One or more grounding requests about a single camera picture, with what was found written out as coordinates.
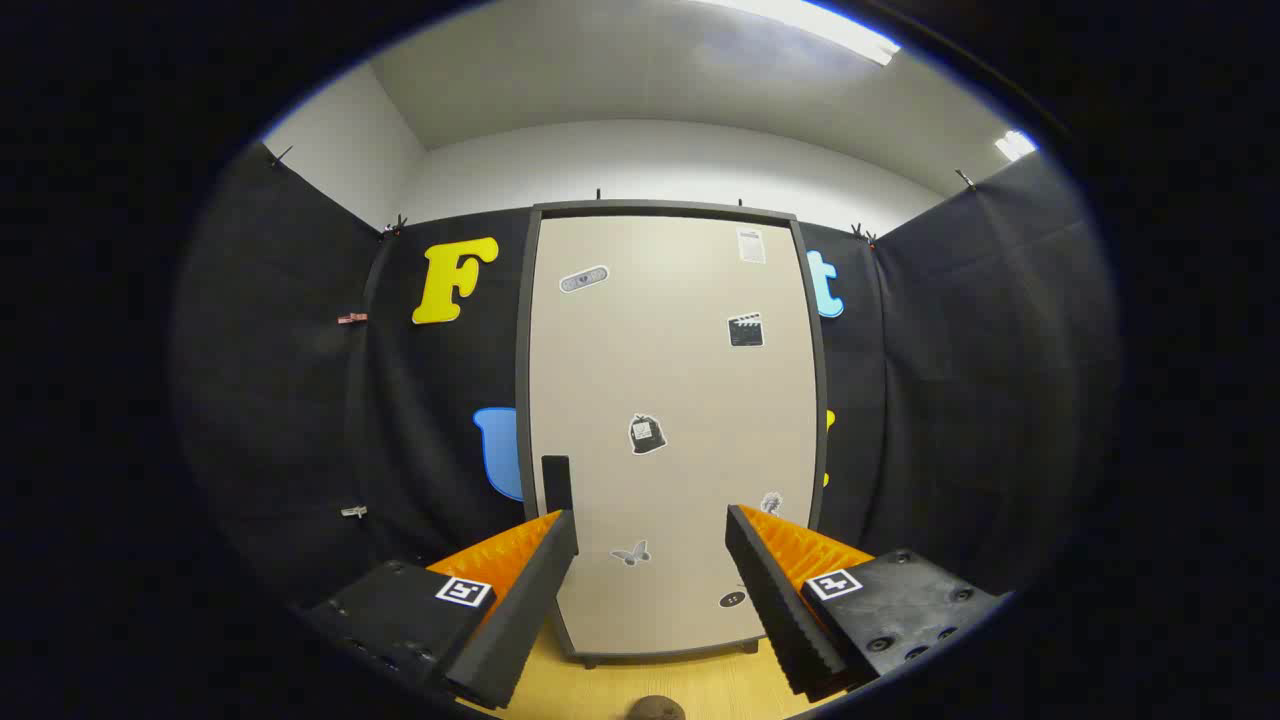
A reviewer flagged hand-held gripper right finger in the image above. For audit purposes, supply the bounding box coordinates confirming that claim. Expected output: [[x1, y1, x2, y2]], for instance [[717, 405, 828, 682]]
[[724, 504, 1006, 701]]

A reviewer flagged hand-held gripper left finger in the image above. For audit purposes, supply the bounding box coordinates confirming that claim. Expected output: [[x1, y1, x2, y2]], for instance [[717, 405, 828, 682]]
[[300, 508, 581, 711]]

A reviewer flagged grey shoe cabinet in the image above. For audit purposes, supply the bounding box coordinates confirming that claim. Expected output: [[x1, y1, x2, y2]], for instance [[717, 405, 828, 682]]
[[515, 200, 831, 669]]

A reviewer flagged black backdrop cloth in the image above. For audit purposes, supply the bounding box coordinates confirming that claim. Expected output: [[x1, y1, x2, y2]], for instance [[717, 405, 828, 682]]
[[170, 140, 1121, 611]]

